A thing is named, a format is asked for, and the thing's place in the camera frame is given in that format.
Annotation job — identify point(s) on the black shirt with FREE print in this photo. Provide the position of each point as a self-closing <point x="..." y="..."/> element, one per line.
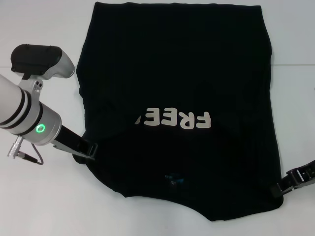
<point x="177" y="73"/>

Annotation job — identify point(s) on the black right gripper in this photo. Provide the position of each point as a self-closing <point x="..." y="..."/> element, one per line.
<point x="310" y="173"/>

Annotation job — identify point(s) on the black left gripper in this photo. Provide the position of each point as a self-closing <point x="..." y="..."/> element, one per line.
<point x="71" y="145"/>

